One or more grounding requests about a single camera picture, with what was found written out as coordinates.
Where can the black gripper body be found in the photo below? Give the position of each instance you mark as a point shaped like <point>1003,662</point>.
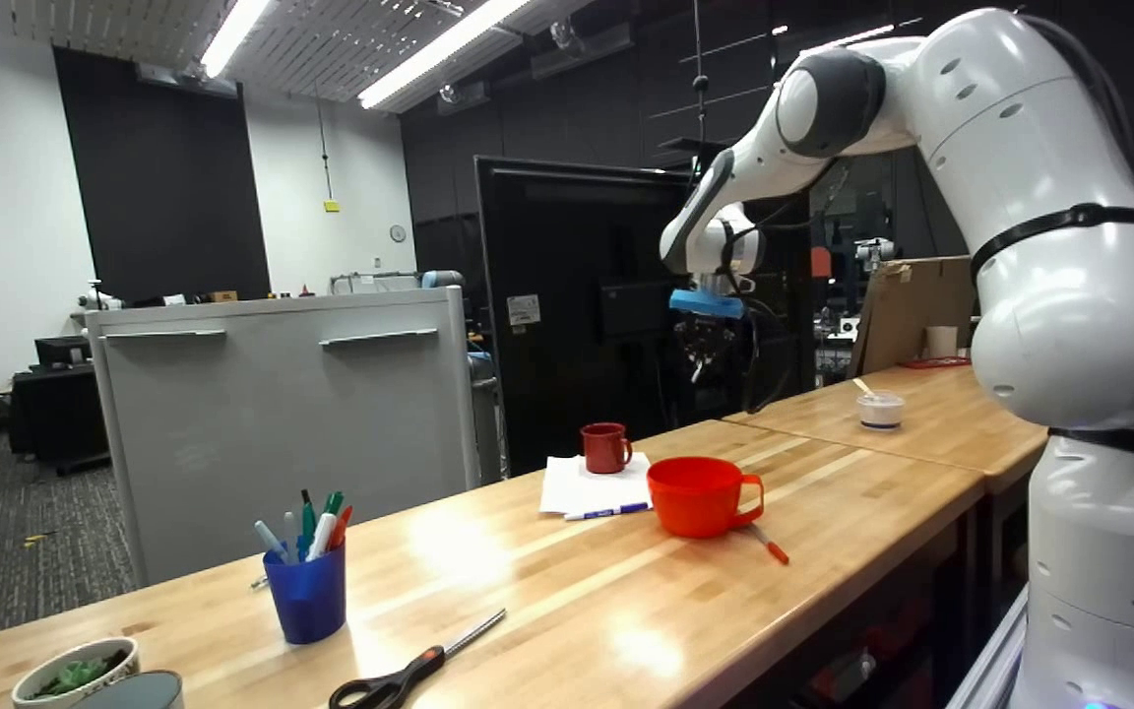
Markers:
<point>719,360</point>

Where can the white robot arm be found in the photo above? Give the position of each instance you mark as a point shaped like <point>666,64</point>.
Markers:
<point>1024,143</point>

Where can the pen on white paper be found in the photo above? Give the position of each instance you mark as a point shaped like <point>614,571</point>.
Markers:
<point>602,513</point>

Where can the red pen on table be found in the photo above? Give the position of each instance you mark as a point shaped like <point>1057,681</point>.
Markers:
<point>768,546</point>

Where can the pens in blue cup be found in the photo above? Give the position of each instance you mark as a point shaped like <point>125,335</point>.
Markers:
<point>313,530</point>

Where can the blue plastic pen cup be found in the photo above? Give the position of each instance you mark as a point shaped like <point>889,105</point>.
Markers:
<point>308,596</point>

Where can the small dark red mug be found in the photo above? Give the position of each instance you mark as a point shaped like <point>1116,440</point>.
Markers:
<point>603,446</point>

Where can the black display panel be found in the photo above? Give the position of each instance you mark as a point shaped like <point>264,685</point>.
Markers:
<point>582,302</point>

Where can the small white bowl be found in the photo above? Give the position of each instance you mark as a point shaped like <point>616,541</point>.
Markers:
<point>880,412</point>

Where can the white paper sheet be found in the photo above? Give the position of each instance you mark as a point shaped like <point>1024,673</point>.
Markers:
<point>573,490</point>

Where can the cardboard box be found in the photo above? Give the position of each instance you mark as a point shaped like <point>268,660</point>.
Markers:
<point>915,314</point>

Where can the grey metal cabinet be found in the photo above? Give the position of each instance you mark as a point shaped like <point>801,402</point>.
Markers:
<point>221,413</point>

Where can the white pot with plant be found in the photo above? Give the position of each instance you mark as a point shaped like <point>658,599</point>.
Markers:
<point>72,673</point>

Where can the black handled scissors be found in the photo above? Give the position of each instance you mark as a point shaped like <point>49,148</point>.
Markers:
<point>390,692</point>

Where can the black wall monitor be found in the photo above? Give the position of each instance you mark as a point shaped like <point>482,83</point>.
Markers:
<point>166,182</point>

